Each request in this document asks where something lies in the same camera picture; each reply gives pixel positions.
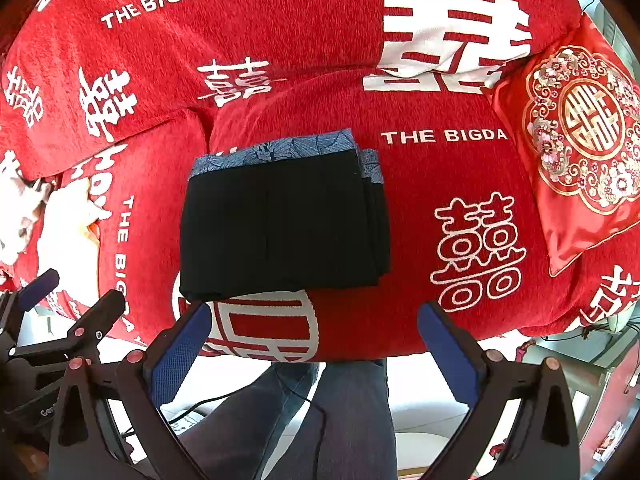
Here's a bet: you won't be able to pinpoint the black pants patterned waistband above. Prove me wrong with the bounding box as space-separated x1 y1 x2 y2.
180 129 390 301

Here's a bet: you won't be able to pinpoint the red sofa cover white text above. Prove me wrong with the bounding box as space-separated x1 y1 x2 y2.
1 0 639 362

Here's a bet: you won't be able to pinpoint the person's grey trouser legs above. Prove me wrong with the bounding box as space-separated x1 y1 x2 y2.
180 360 397 479

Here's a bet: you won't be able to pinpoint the black cable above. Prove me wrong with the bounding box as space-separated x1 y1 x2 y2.
119 389 329 480

